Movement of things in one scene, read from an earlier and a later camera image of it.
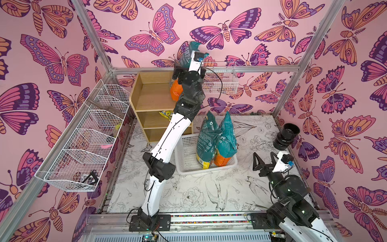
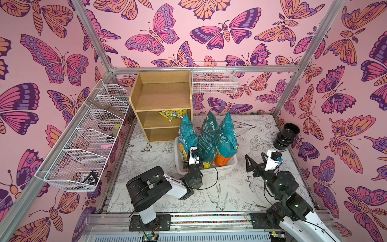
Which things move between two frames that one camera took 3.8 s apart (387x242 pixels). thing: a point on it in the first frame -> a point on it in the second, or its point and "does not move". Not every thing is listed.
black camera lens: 284,138 does not move
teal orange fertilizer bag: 176,88 -> 188,137
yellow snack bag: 168,114 does not move
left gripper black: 183,75 -> 199,166
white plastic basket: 185,158 does not move
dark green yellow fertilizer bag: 208,134 does not move
